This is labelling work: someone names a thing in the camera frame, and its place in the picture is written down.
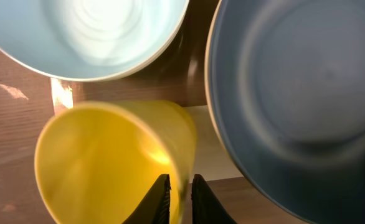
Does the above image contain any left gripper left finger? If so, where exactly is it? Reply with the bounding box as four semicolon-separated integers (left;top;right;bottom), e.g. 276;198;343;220
123;174;171;224

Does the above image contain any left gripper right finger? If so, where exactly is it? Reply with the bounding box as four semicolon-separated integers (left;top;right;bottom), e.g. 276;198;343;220
191;174;237;224

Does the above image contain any yellow plastic cup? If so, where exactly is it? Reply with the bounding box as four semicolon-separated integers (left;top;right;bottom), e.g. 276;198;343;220
34;100;197;223

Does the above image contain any light blue plastic bowl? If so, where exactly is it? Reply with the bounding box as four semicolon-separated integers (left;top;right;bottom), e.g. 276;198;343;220
0;0;189;82

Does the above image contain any clear plastic storage container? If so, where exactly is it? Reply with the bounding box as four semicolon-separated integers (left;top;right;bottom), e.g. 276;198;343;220
0;34;297;223

